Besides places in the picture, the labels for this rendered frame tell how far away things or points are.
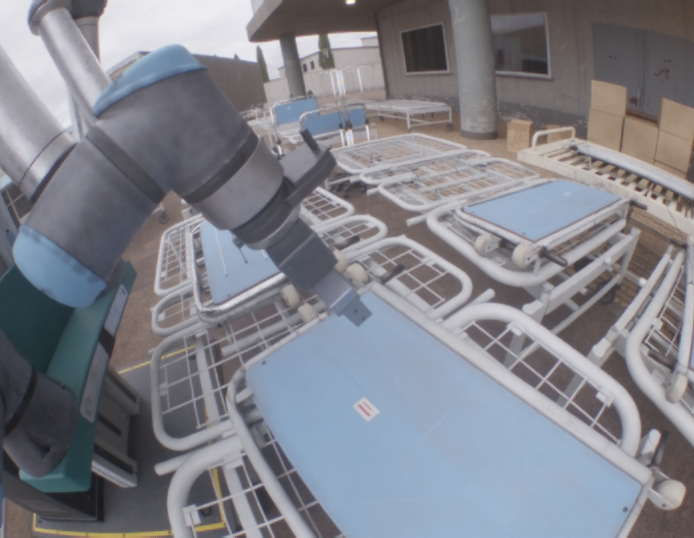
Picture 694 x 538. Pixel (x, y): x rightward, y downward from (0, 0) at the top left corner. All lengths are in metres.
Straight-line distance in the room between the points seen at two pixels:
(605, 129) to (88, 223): 3.61
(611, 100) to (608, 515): 3.38
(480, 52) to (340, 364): 4.55
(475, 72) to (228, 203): 4.58
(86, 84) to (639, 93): 6.02
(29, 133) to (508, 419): 0.72
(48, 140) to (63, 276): 0.18
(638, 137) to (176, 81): 3.53
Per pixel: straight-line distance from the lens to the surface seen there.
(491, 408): 0.51
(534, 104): 6.65
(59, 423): 0.54
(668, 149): 3.56
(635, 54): 5.99
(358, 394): 0.52
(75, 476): 0.55
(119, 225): 0.23
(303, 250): 0.27
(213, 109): 0.24
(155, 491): 0.93
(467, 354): 0.56
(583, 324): 1.58
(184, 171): 0.24
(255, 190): 0.25
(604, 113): 3.56
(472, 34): 4.77
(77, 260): 0.23
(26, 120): 0.38
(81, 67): 0.73
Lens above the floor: 1.01
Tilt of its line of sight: 35 degrees down
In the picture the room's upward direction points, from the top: 11 degrees counter-clockwise
